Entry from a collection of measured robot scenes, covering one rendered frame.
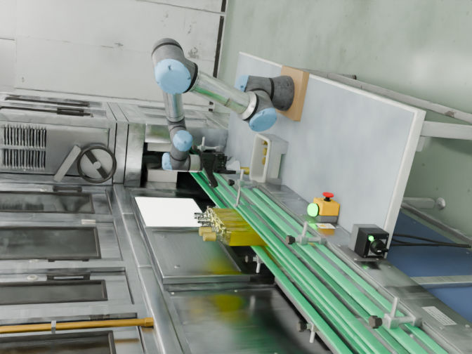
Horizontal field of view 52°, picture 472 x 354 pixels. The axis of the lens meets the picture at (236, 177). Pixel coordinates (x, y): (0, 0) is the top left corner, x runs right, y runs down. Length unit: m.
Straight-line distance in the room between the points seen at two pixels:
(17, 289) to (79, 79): 3.88
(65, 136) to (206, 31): 3.17
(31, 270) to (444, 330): 1.35
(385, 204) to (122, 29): 4.32
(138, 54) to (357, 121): 4.05
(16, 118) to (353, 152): 1.76
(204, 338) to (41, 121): 1.60
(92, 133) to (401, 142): 1.78
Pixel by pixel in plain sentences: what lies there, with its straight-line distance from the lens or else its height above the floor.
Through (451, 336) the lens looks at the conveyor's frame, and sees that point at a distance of 1.23.
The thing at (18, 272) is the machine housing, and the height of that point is 1.80.
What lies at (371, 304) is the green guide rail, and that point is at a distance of 1.29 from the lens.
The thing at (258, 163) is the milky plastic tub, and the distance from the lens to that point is 2.29.
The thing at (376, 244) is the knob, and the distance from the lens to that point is 1.49.
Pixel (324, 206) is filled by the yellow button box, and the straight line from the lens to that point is 1.72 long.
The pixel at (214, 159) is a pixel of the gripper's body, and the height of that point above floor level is 1.06.
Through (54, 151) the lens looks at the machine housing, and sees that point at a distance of 2.80.
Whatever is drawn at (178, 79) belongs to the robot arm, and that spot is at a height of 1.32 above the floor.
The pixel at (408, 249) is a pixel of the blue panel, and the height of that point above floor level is 0.58.
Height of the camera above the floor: 1.69
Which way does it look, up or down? 20 degrees down
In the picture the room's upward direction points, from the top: 87 degrees counter-clockwise
